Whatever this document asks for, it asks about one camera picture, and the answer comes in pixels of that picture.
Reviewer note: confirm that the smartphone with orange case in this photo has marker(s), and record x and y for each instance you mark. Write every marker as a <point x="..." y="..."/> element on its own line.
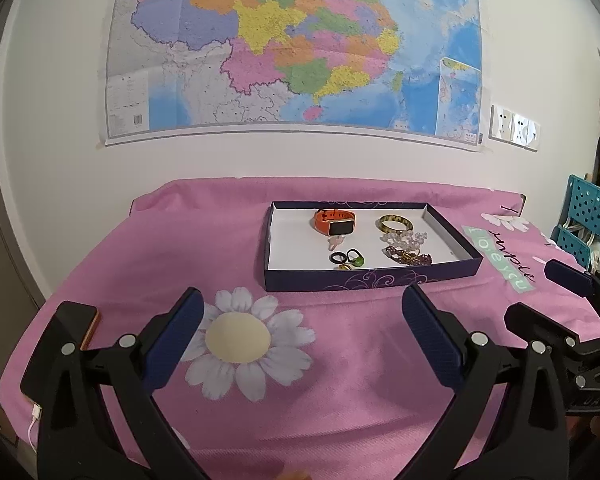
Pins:
<point x="65" y="320"/>

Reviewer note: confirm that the pink flower charm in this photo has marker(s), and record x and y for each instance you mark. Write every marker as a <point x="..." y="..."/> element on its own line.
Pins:
<point x="336" y="243"/>

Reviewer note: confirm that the grey wooden door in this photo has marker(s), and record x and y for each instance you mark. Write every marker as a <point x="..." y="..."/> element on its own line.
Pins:
<point x="0" y="260"/>

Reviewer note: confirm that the blue plastic basket rack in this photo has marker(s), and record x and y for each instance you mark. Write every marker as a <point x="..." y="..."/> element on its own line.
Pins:
<point x="585" y="200"/>

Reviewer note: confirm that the gold bangle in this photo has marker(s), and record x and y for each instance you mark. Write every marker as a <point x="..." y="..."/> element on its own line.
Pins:
<point x="382" y="227"/>

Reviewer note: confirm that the white wall socket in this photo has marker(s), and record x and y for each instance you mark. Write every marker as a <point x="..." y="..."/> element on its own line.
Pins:
<point x="533" y="135"/>
<point x="501" y="122"/>
<point x="520" y="130"/>

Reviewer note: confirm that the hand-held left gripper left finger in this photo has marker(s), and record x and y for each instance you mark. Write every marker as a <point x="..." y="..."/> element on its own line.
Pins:
<point x="180" y="330"/>

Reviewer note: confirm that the dark blue box lid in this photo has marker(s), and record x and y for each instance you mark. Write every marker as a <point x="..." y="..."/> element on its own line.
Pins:
<point x="300" y="240"/>

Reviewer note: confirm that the colourful wall map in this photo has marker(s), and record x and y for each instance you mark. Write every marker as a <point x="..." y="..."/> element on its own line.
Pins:
<point x="290" y="45"/>

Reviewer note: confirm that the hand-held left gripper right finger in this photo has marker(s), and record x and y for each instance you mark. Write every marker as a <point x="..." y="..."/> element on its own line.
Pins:
<point x="430" y="340"/>

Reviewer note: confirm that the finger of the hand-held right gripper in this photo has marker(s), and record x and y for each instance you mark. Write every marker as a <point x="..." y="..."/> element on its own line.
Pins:
<point x="540" y="325"/>
<point x="565" y="275"/>

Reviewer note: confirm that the orange smart watch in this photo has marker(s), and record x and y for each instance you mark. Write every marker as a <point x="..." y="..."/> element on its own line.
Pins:
<point x="340" y="227"/>

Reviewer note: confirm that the pink printed blanket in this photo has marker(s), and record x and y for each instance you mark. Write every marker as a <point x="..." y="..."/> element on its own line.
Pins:
<point x="370" y="360"/>

